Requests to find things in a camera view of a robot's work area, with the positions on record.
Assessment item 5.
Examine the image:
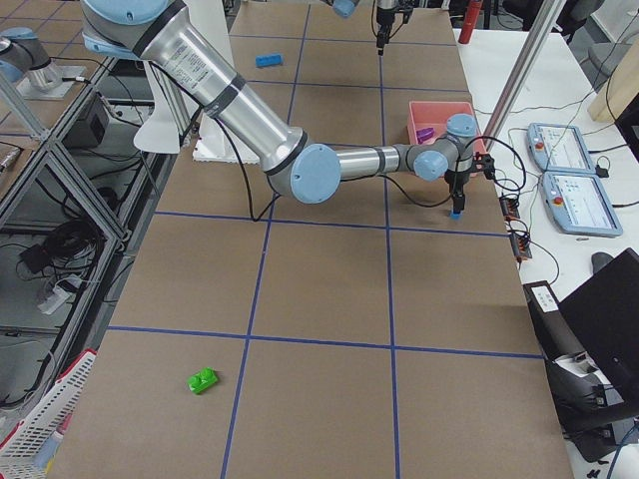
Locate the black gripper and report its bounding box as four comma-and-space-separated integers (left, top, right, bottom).
444, 153, 494, 213
373, 0, 412, 55

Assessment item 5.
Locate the purple toy block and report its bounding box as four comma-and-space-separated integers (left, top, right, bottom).
415, 127, 435, 145

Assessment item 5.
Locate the long blue toy block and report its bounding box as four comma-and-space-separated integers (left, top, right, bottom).
255, 53, 284, 69

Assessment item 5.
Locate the green toy block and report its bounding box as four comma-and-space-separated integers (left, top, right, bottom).
187, 367, 219, 395

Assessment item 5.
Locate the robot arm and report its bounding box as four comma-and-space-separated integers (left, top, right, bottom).
81, 1, 494, 214
324, 0, 418, 56

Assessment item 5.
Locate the pink plastic box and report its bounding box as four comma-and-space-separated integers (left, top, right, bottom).
406, 101, 474, 145

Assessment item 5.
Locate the red cylinder bottle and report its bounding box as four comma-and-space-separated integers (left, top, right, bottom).
458, 0, 483, 45

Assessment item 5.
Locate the upper teach pendant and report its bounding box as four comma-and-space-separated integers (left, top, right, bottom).
526, 123, 595, 173

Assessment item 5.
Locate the teach pendant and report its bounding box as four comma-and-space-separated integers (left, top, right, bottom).
526, 123, 595, 173
541, 171, 623, 238

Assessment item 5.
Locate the lower teach pendant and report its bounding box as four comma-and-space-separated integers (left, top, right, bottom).
541, 171, 623, 238

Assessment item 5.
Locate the black laptop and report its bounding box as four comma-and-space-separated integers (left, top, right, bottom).
559, 247, 638, 399

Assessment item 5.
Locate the white plastic basket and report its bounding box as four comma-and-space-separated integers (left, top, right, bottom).
1, 349, 97, 478

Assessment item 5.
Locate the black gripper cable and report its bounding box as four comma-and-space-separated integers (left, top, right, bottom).
383, 135, 528, 209

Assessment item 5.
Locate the aluminium frame post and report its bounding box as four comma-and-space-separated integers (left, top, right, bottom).
483, 0, 566, 151

